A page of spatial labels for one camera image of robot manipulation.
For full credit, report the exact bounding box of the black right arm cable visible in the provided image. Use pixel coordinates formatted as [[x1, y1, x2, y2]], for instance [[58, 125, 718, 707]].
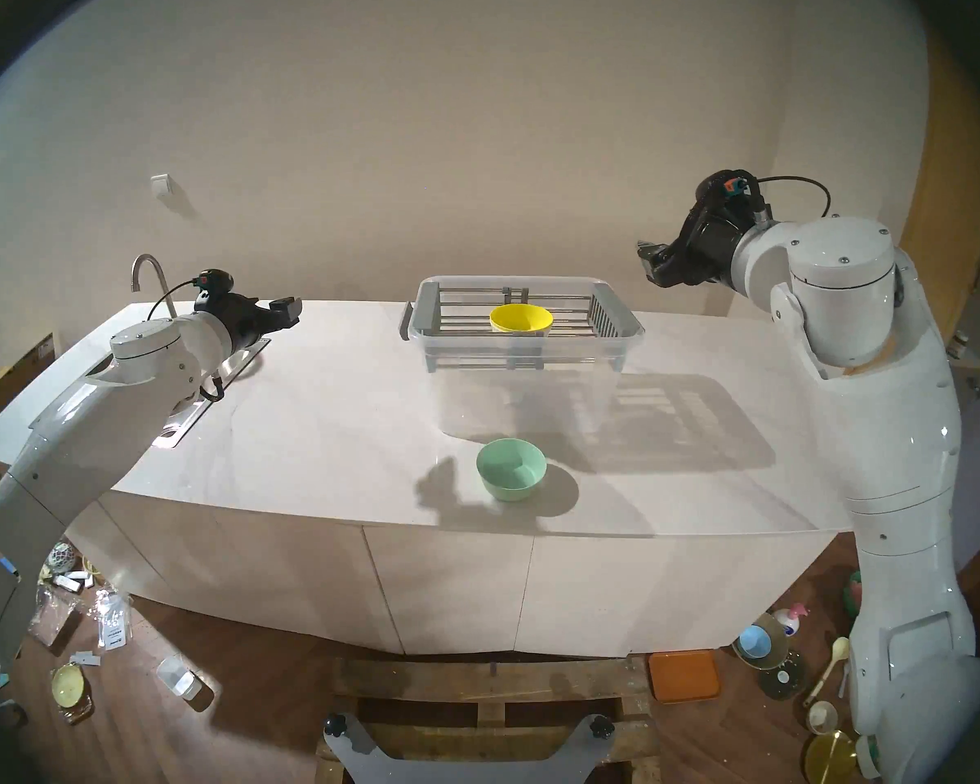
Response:
[[755, 176, 832, 220]]

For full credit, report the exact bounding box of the small clear jar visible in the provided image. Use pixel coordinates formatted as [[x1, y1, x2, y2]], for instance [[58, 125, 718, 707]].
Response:
[[157, 656, 214, 706]]

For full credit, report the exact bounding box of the cream plastic spoon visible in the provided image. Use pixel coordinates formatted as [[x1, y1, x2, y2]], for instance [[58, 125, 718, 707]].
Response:
[[804, 637, 852, 706]]

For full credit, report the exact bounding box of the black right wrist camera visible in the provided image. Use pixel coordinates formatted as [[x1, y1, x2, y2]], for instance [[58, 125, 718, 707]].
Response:
[[720, 170, 762, 213]]

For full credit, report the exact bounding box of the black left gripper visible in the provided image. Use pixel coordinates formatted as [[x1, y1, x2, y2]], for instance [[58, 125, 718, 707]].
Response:
[[194, 291, 303, 352]]

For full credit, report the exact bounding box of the stainless steel sink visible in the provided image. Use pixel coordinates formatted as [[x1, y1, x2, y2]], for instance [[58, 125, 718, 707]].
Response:
[[152, 337, 271, 449]]

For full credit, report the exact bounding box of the white counter cabinet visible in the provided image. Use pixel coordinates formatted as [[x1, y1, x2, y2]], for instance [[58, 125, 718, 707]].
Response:
[[65, 492, 835, 659]]

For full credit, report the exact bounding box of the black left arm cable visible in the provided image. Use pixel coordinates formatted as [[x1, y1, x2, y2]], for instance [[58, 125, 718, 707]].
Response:
[[147, 279, 226, 404]]

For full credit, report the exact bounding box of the clear plastic storage box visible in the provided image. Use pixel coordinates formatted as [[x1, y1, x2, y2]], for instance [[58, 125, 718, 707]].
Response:
[[399, 276, 646, 442]]

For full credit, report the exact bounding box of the orange plastic tray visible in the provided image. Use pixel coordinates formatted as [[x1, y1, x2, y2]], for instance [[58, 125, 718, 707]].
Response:
[[649, 650, 722, 704]]

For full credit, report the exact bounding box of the steel gooseneck faucet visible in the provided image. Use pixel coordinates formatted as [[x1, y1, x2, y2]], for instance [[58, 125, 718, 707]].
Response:
[[131, 254, 179, 319]]

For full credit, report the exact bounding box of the mint green plastic bowl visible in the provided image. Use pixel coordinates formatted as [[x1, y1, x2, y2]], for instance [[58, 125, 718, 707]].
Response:
[[477, 439, 548, 503]]

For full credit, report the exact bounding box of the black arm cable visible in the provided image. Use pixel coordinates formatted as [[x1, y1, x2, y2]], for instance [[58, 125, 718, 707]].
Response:
[[147, 279, 226, 404], [755, 176, 832, 220]]

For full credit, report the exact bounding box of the yellow plastic bowl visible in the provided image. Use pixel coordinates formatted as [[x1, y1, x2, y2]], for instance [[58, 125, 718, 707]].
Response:
[[490, 304, 555, 335]]

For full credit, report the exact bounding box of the golden yellow round plate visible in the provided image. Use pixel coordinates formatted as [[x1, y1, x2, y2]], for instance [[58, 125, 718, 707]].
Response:
[[804, 731, 859, 784]]

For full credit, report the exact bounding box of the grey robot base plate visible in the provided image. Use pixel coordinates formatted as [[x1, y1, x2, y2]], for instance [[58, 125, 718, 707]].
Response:
[[323, 713, 617, 784]]

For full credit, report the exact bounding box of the clear bag white label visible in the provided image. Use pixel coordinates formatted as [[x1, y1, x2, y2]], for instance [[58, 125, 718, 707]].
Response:
[[94, 590, 132, 652]]

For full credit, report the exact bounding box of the wooden pallet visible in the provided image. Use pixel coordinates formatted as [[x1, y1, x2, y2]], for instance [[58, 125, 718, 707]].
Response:
[[317, 656, 662, 784]]

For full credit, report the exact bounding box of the brown cardboard box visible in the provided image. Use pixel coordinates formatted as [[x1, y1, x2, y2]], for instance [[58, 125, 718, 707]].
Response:
[[0, 333, 56, 434]]

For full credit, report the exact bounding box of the wooden door frame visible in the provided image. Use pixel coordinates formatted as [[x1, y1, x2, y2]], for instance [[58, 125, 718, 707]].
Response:
[[898, 23, 980, 350]]

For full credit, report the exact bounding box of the pale yellow round dish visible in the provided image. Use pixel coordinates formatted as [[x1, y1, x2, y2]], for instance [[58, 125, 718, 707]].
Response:
[[51, 664, 96, 723]]

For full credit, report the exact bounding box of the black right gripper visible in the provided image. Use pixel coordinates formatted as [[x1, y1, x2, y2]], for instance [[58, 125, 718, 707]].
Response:
[[637, 211, 752, 289]]

